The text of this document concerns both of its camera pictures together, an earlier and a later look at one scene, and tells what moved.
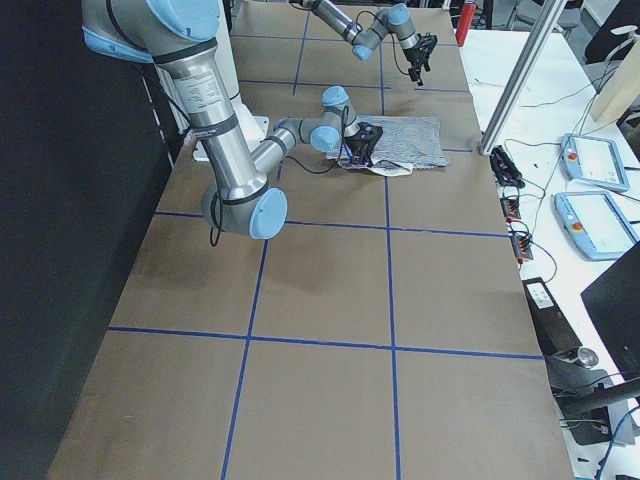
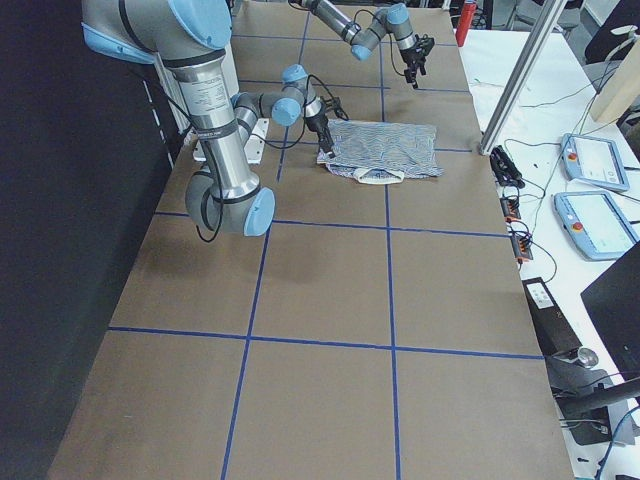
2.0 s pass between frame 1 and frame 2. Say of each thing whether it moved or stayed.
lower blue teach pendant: stayed
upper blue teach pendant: stayed
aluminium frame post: stayed
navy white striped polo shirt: moved
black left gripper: moved
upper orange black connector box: stayed
